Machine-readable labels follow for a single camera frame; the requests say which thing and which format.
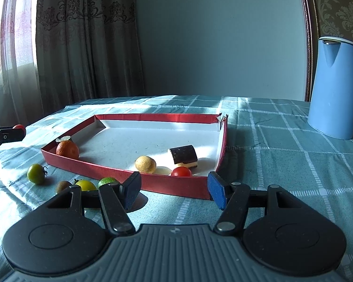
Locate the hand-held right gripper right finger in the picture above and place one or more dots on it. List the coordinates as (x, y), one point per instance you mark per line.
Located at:
(217, 191)

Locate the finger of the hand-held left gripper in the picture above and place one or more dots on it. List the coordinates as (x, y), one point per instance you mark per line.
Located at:
(6, 135)

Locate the red cherry tomato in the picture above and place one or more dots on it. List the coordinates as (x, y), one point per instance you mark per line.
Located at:
(181, 171)
(19, 127)

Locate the dark wooden frame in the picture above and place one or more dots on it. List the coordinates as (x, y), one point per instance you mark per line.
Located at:
(308, 35)

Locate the tan round fruit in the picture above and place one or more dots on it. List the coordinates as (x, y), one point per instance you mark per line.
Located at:
(145, 164)

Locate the teal checked tablecloth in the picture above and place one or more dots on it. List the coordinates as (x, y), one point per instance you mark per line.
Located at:
(282, 158)

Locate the sheer white curtain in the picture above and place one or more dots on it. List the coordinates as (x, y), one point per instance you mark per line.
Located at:
(11, 50)

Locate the yellow-green tomato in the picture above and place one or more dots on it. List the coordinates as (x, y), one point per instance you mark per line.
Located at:
(85, 185)

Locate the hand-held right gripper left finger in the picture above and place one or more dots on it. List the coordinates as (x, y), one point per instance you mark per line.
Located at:
(132, 191)

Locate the pale round slice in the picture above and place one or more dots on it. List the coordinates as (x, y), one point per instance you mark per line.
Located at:
(164, 170)

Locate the blue electric kettle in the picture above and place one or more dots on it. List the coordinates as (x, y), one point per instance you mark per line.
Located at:
(334, 88)

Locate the small brown round fruit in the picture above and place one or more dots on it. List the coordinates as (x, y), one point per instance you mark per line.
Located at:
(62, 186)

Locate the red cardboard box lid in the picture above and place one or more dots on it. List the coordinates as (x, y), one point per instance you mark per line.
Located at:
(170, 186)

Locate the orange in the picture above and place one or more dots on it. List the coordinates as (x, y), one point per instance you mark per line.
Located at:
(67, 149)

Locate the brown patterned curtain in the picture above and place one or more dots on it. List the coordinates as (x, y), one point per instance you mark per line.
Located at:
(88, 41)

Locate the green tomato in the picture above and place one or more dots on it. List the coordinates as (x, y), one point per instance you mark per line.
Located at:
(36, 174)

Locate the green lime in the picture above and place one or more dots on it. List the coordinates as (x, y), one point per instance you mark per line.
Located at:
(107, 181)

